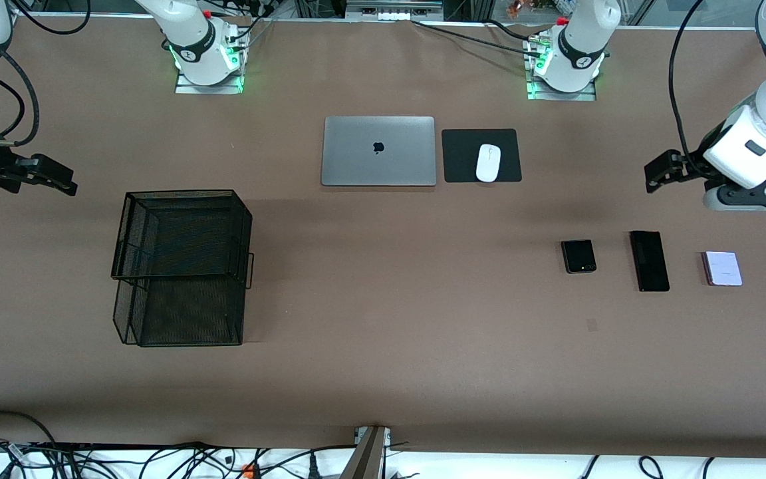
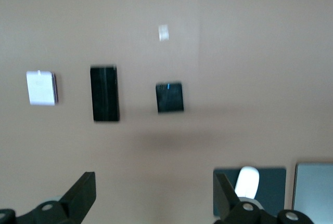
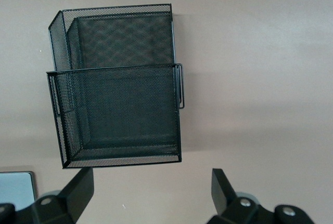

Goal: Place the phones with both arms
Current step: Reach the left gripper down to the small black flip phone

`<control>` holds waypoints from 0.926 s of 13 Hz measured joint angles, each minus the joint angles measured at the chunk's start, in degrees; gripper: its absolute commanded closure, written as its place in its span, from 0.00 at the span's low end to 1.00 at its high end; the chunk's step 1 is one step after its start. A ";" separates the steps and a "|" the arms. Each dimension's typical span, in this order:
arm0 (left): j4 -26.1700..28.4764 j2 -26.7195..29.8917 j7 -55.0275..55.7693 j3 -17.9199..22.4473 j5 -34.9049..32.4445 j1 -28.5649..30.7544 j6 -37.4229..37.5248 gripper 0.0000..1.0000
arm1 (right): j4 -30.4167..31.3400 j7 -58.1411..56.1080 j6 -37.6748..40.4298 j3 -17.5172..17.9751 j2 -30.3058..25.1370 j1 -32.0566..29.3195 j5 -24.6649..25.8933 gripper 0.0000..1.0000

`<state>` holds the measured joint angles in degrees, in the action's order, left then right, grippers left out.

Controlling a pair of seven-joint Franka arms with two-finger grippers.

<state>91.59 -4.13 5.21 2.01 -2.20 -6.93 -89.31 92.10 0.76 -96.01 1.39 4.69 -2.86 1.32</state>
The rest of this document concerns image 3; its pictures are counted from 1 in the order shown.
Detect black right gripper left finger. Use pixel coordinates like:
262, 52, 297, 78
0, 167, 95, 224

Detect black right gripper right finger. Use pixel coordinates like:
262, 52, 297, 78
209, 168, 315, 224

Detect silver laptop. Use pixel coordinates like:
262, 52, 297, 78
0, 171, 37, 204

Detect black mesh two-tier organizer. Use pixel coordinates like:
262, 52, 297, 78
46, 2, 186, 170

